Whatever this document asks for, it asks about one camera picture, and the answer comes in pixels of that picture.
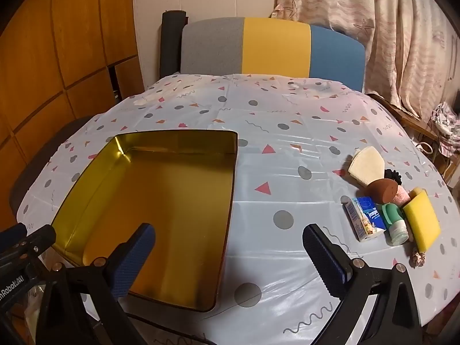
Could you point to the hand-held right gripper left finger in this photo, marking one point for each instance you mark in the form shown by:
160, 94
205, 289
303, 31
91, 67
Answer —
133, 258

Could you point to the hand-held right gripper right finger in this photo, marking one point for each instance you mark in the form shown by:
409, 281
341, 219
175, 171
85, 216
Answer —
323, 255

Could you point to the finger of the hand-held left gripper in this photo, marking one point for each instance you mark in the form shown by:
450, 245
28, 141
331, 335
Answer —
37, 240
10, 234

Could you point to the blue tissue pack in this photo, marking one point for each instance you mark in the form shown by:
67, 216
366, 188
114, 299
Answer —
364, 219

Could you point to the green travel bottle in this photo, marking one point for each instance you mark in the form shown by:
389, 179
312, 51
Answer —
393, 226

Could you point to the gold metal tin tray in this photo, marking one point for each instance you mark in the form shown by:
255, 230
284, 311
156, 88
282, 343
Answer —
172, 194

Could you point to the brown makeup sponge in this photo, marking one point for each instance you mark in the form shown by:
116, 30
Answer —
382, 191

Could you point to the white sponge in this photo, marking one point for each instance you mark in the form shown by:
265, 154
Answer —
359, 175

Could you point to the brown patterned scrunchie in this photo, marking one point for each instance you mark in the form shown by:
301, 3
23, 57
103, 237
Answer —
418, 258

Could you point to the pink towel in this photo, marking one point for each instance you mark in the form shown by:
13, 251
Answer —
400, 196

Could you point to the yellow sponge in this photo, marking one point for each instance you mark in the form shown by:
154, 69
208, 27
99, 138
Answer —
422, 219

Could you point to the black scrunchie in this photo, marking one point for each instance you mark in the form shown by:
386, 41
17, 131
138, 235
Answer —
392, 175

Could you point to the beige scrubbing cloth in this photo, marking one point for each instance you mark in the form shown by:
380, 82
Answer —
370, 156

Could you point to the patterned white tablecloth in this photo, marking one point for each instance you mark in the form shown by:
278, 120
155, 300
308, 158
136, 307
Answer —
287, 187

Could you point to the wooden chair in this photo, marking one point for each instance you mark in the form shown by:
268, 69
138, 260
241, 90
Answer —
413, 122

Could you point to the wooden cabinet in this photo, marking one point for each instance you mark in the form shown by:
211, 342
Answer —
54, 61

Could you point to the patterned clothes pile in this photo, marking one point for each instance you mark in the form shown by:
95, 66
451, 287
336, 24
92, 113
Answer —
445, 122

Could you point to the grey yellow blue chair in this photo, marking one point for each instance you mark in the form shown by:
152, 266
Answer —
276, 46

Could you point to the black rolled mat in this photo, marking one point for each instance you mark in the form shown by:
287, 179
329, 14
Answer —
170, 43

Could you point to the pink patterned curtain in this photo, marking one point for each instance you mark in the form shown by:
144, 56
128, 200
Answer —
395, 43

